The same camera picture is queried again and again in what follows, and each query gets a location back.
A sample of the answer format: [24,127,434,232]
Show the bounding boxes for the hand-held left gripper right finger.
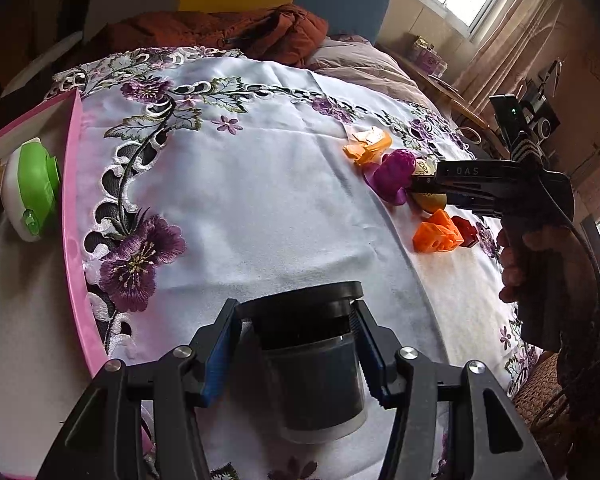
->
[352,299,551,480]

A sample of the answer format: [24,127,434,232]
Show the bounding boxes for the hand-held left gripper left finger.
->
[35,299,243,480]

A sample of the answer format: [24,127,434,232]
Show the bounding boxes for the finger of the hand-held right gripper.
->
[409,177,502,219]

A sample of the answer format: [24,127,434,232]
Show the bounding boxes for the yellow egg toy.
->
[414,159,448,212]

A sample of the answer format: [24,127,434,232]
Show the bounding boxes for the purple perforated toy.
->
[363,149,417,207]

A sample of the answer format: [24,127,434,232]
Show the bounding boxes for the orange holed cube block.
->
[412,208,465,254]

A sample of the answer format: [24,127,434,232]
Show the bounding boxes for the red puzzle piece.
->
[451,215,481,249]

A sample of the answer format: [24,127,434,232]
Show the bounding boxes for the dark grey lidded jar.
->
[237,281,370,445]

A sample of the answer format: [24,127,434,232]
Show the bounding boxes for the pink edged white tray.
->
[0,91,112,478]

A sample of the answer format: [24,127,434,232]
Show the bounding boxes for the person's right hand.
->
[497,224,582,305]

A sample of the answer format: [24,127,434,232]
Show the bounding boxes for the black electronic device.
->
[520,60,563,141]

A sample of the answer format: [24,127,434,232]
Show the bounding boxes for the orange plastic toy piece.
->
[343,127,394,167]

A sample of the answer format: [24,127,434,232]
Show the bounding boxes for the wooden windowsill desk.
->
[395,52,511,158]

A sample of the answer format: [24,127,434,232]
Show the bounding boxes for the purple gift box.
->
[409,35,449,75]

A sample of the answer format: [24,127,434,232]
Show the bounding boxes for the pale pink duvet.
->
[305,35,448,113]

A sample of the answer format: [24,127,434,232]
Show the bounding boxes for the embroidered floral tablecloth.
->
[45,46,543,480]

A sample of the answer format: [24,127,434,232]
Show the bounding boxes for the beige curtain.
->
[452,0,566,106]

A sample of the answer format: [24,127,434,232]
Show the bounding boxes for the wicker basket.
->
[512,352,573,428]

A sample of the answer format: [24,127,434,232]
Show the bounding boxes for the dark plant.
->
[530,305,600,480]

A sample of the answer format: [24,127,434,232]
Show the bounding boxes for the rust quilted jacket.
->
[105,4,329,67]

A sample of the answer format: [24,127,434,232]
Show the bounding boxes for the green and white round case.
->
[6,137,62,243]

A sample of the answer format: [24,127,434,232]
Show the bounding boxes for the white chair armrest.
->
[0,30,86,98]

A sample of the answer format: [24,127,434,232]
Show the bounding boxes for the white cable loop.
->
[454,126,482,147]

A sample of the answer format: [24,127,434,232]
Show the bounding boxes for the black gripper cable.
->
[539,175,600,321]

